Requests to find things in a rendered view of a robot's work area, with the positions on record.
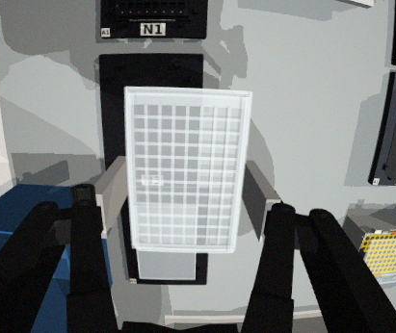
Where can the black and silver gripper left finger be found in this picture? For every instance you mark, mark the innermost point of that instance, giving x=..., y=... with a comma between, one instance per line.
x=31, y=255

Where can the black rectangular frame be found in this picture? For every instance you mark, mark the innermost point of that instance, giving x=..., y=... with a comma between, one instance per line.
x=132, y=262

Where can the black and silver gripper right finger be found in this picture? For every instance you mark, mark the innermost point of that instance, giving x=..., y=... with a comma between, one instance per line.
x=350, y=298

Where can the grey rectangular mat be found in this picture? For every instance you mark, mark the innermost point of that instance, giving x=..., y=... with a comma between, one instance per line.
x=318, y=71

